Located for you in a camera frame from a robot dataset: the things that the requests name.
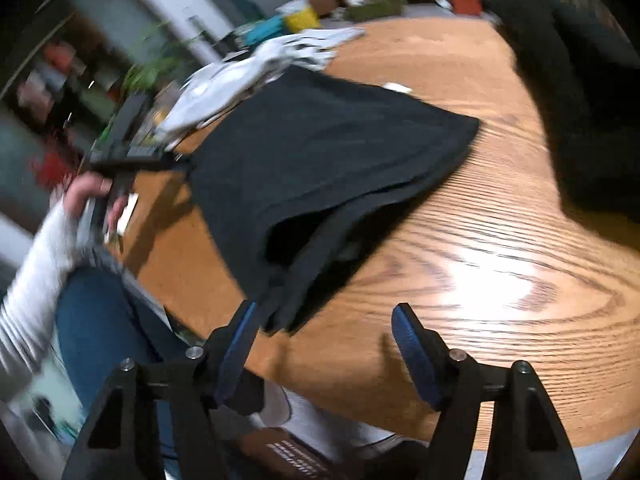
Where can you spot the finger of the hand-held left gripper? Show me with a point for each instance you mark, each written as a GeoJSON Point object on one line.
{"type": "Point", "coordinates": [160, 161]}

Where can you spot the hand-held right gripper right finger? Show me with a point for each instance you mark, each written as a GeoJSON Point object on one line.
{"type": "Point", "coordinates": [415, 355]}

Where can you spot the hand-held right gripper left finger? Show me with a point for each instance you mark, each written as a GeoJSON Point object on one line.
{"type": "Point", "coordinates": [240, 350]}

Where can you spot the black garment with white label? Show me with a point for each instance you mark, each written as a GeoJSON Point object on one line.
{"type": "Point", "coordinates": [325, 160]}

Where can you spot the black fleece garment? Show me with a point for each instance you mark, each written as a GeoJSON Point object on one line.
{"type": "Point", "coordinates": [575, 110]}

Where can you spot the person's left forearm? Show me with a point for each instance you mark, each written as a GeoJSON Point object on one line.
{"type": "Point", "coordinates": [35, 280]}

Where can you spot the green crate with clothes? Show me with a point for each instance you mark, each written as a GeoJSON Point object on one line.
{"type": "Point", "coordinates": [375, 8]}

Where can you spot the person's left hand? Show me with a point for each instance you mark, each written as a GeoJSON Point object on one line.
{"type": "Point", "coordinates": [85, 190]}

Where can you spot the potted money tree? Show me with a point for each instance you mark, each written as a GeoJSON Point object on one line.
{"type": "Point", "coordinates": [150, 65]}

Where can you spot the red berry branches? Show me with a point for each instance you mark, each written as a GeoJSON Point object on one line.
{"type": "Point", "coordinates": [47, 167]}

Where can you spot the grey white knit sweater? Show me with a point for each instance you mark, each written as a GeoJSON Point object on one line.
{"type": "Point", "coordinates": [225, 85]}

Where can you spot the person's blue jeans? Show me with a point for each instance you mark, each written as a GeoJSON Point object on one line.
{"type": "Point", "coordinates": [100, 320]}

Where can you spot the turquoise box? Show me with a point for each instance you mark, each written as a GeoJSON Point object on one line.
{"type": "Point", "coordinates": [260, 32]}

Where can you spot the yellow bag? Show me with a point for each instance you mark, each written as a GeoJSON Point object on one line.
{"type": "Point", "coordinates": [300, 16]}

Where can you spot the orange paper bag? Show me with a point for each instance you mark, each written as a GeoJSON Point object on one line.
{"type": "Point", "coordinates": [467, 0]}

